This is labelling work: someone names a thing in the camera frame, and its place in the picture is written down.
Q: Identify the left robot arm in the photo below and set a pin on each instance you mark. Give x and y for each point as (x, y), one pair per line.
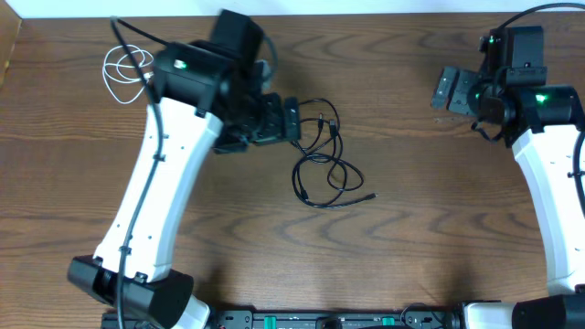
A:
(206, 96)

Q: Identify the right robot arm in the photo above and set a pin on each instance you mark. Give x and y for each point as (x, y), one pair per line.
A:
(543, 125)

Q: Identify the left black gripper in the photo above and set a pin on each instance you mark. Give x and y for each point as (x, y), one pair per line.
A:
(274, 129)

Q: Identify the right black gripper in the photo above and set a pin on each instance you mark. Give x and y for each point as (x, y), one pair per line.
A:
(458, 100)

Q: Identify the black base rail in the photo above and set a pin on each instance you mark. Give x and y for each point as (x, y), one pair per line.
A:
(412, 318)

